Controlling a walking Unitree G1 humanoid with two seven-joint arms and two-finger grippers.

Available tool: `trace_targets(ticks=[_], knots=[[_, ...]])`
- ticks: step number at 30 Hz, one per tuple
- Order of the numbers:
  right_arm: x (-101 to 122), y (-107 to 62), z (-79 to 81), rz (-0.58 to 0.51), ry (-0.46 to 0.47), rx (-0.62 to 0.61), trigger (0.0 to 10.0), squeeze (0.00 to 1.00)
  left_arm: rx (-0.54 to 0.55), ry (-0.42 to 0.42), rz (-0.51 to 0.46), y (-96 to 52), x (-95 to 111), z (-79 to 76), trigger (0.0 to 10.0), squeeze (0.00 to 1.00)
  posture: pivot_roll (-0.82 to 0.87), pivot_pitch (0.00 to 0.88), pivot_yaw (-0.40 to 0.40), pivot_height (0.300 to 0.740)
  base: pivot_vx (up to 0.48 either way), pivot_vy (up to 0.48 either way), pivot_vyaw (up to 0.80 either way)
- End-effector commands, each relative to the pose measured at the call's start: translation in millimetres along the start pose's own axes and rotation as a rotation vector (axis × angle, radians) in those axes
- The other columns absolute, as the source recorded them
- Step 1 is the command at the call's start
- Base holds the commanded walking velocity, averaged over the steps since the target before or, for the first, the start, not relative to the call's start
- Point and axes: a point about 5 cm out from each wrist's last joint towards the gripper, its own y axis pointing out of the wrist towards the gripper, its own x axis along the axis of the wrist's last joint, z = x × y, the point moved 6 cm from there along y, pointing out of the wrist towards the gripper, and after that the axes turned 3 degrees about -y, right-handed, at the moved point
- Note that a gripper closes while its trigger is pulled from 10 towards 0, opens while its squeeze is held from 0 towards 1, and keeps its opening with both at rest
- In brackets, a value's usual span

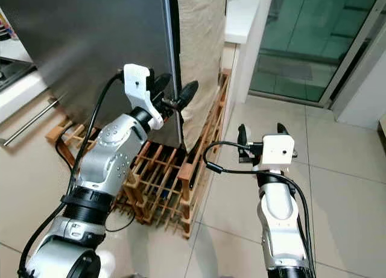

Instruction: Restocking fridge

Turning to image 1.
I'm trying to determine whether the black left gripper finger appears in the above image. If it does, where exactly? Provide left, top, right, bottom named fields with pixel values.
left=154, top=73, right=173, bottom=101
left=176, top=80, right=200, bottom=111

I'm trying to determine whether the wooden slatted rack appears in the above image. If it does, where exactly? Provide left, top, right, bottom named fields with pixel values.
left=45, top=70, right=233, bottom=239

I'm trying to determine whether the white ledge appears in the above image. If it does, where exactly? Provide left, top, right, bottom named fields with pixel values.
left=224, top=0, right=263, bottom=45

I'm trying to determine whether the green glass sliding door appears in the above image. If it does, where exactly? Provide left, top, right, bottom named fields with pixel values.
left=247, top=0, right=386, bottom=110

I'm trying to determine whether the white kitchen counter cabinet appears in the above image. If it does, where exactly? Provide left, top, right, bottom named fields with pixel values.
left=0, top=40, right=61, bottom=143

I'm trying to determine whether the steel gas stove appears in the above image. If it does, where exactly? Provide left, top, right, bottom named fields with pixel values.
left=0, top=58, right=37, bottom=90

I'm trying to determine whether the small clear condiment bottle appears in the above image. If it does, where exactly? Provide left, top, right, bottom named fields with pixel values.
left=0, top=11, right=20, bottom=42

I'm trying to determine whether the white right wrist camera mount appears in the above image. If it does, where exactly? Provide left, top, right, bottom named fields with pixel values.
left=261, top=134, right=296, bottom=169

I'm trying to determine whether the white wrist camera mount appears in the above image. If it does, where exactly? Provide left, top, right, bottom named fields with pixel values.
left=261, top=134, right=296, bottom=169
left=123, top=63, right=165, bottom=131

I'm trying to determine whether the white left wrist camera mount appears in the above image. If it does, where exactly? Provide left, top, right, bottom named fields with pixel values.
left=123, top=63, right=165, bottom=131

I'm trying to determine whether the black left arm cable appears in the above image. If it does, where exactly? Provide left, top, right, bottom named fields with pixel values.
left=18, top=72, right=125, bottom=278

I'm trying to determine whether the steel cabinet bar handle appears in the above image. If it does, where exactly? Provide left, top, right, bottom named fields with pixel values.
left=3, top=96, right=66, bottom=147

